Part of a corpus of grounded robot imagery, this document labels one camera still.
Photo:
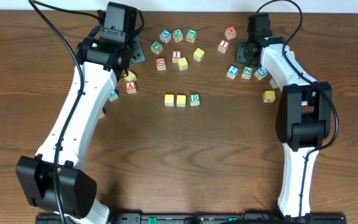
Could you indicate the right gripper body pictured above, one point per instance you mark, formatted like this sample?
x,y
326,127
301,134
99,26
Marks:
x,y
242,56

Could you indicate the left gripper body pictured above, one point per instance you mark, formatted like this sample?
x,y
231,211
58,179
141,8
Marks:
x,y
138,50

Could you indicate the yellow C block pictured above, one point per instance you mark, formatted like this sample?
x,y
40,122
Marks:
x,y
169,99

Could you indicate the yellow o block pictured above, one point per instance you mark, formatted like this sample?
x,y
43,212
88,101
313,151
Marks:
x,y
198,54
181,100

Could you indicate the green R block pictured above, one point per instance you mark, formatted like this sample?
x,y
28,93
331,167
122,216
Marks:
x,y
195,99

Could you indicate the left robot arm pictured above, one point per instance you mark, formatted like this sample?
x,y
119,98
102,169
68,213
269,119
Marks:
x,y
54,179

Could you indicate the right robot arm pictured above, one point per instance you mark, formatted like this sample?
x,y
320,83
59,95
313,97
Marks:
x,y
304,112

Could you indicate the green Z block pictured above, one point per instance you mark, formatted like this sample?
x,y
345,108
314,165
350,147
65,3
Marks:
x,y
247,72

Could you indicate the green F block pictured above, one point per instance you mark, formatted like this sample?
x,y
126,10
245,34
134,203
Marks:
x,y
156,47

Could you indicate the yellow tilted block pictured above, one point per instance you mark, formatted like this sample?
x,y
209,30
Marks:
x,y
130,77

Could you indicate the red U block upper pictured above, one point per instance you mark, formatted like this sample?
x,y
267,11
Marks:
x,y
161,63

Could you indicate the red u block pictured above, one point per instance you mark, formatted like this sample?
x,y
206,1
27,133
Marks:
x,y
161,63
102,113

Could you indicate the blue 2 block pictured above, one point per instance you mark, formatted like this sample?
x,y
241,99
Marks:
x,y
232,71

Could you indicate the blue 5 block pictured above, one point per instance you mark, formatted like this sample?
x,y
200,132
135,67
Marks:
x,y
260,73

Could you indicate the red I block right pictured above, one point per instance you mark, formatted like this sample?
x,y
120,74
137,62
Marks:
x,y
223,46

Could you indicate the red i block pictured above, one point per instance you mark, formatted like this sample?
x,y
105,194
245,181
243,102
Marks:
x,y
223,46
176,54

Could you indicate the red W block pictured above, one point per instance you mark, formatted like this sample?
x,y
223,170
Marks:
x,y
230,33

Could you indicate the red A block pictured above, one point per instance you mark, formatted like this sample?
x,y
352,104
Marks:
x,y
131,87

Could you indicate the blue X block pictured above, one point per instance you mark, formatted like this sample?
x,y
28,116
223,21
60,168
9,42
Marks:
x,y
165,36

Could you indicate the red I block left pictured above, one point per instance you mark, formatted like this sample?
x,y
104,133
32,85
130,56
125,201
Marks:
x,y
176,54

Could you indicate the green 7 block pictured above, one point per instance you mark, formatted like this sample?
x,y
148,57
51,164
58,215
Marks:
x,y
273,83

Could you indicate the green N block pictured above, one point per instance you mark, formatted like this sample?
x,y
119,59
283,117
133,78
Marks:
x,y
177,35

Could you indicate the yellow 8 block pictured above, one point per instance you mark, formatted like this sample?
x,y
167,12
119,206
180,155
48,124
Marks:
x,y
292,54

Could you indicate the blue L block left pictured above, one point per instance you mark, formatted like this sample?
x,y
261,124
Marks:
x,y
113,95

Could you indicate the yellow K block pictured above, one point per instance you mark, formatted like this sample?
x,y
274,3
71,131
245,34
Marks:
x,y
269,96

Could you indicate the green B block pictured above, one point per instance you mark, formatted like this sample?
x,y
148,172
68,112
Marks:
x,y
191,35

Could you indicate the red U block lower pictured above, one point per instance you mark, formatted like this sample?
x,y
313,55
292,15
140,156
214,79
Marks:
x,y
102,113

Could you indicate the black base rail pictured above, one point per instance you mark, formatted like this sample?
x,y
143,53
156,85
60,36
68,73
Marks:
x,y
252,217

